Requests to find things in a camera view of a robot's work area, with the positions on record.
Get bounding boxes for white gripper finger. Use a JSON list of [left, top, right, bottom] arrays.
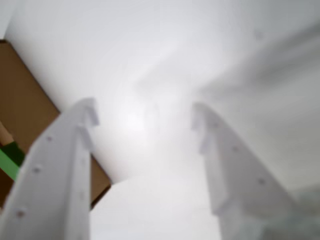
[[191, 101, 296, 240], [0, 97, 100, 240]]

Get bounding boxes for green cube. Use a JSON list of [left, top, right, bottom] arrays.
[[0, 141, 26, 181]]

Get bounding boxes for brown cardboard box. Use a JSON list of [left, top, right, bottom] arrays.
[[0, 39, 112, 208]]

